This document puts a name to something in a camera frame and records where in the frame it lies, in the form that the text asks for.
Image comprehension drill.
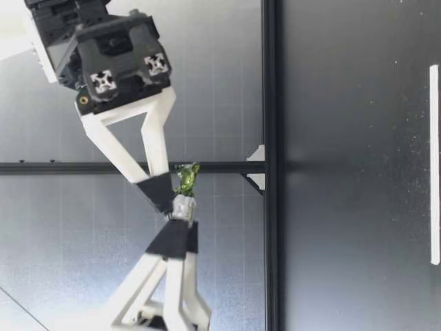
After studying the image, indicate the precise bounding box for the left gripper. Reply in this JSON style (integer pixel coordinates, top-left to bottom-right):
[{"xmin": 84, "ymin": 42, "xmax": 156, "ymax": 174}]
[{"xmin": 109, "ymin": 219, "xmax": 213, "ymax": 331}]

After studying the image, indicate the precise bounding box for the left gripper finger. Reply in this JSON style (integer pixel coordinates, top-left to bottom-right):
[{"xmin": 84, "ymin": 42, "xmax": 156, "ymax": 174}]
[{"xmin": 79, "ymin": 86, "xmax": 178, "ymax": 217}]

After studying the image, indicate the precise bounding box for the black frame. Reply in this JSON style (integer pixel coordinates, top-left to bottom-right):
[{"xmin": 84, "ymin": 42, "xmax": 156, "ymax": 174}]
[{"xmin": 0, "ymin": 0, "xmax": 284, "ymax": 331}]

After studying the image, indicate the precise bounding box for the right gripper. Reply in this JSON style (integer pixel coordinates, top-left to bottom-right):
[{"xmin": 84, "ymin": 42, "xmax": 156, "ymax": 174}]
[{"xmin": 25, "ymin": 0, "xmax": 172, "ymax": 117}]

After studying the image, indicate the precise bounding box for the green candy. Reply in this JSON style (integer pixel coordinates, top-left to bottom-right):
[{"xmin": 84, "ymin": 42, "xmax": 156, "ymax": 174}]
[{"xmin": 171, "ymin": 162, "xmax": 201, "ymax": 222}]

